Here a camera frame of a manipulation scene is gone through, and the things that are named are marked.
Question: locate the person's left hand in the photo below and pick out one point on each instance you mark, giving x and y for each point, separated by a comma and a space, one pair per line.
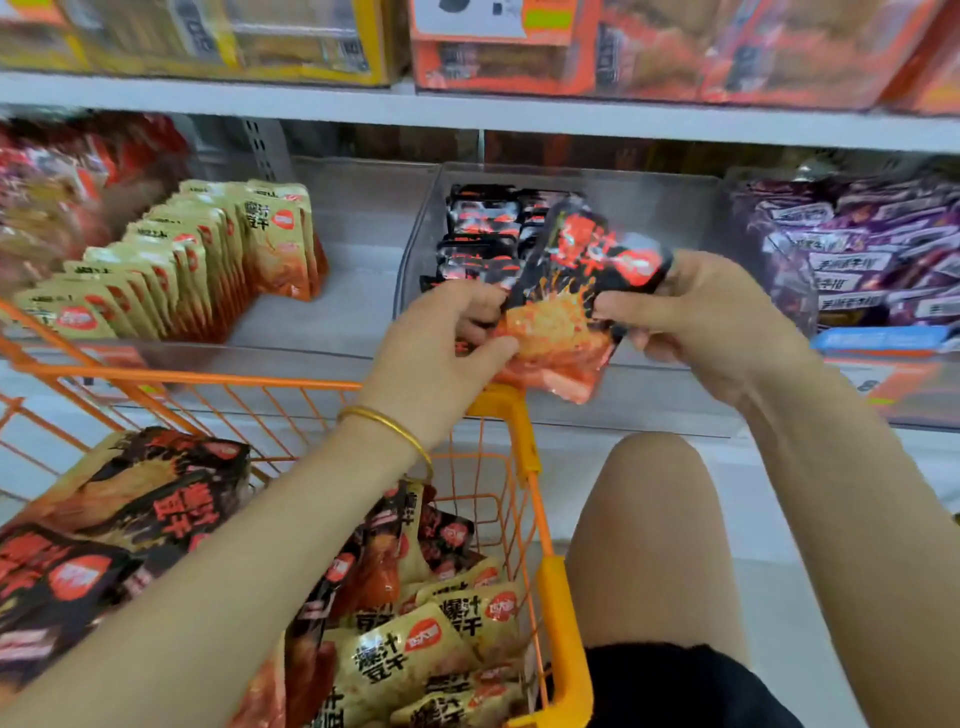
435, 360

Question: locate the stack of yellow trimmed packets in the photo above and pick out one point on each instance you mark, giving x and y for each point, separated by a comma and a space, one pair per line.
225, 38

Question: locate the yellow orange snack packet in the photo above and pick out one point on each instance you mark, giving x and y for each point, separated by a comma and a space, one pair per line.
278, 248

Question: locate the person's left forearm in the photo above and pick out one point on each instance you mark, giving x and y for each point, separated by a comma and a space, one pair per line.
180, 615

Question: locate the black flame print snack packet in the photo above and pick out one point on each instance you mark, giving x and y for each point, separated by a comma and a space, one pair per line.
540, 197
563, 323

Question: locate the stack of orange trimmed packets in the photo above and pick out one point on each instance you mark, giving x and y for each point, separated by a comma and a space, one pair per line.
750, 60

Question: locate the orange shopping cart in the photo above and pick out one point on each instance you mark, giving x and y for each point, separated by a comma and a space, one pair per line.
563, 645

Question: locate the pile of black orange snacks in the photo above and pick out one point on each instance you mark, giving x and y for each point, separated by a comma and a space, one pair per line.
405, 645

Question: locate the row of black orange snacks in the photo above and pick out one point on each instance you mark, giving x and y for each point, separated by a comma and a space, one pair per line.
473, 240

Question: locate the orange blue shelf price tag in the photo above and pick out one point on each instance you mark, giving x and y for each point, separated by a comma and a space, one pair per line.
885, 368

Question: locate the person's right hand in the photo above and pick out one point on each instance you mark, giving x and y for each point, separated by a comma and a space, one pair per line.
720, 323

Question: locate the pile of purple packets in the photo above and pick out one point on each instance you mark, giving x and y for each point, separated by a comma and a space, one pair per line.
870, 255

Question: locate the black shorts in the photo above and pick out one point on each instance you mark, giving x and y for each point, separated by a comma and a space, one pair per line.
675, 690

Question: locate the person's right forearm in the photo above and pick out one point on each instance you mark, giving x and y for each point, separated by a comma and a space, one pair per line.
870, 540

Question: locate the row of yellow orange snacks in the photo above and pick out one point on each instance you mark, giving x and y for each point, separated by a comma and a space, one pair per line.
135, 263

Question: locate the pile of red tan packets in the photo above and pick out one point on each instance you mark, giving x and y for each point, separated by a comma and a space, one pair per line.
60, 180

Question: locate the white orange price tag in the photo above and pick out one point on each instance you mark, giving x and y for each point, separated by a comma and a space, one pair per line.
480, 15

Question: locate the person's right leg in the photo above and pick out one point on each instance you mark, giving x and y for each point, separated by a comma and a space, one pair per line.
660, 540

